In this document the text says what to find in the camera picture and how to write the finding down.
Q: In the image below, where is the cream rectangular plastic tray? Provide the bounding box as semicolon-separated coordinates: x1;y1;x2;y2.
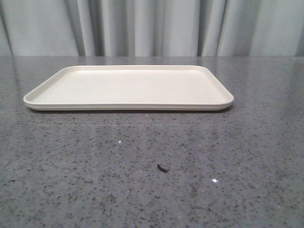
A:
23;65;234;111

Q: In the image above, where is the small black debris piece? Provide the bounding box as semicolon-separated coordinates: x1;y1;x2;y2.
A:
157;164;169;173

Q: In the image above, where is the grey pleated curtain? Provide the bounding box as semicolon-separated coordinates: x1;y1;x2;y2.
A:
0;0;304;57

